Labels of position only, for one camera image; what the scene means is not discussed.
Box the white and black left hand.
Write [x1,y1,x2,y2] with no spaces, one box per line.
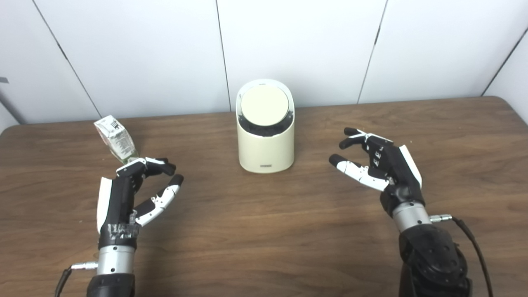
[97,157,184,250]

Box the white and black right hand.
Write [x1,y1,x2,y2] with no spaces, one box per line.
[329,127,425,217]

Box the white and green milk carton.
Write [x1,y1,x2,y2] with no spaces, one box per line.
[94,115,140,165]

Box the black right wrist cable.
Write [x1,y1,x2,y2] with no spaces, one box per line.
[430,214,494,297]

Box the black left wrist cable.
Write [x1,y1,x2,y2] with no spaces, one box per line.
[55,262,99,297]

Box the cream-colored bin body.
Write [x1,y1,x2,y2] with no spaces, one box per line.
[236,79,295,174]

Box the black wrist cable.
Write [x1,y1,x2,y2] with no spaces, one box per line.
[55,262,99,297]
[430,214,494,297]

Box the cream-colored round bin lid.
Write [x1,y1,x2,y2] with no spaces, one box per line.
[240,85,290,127]

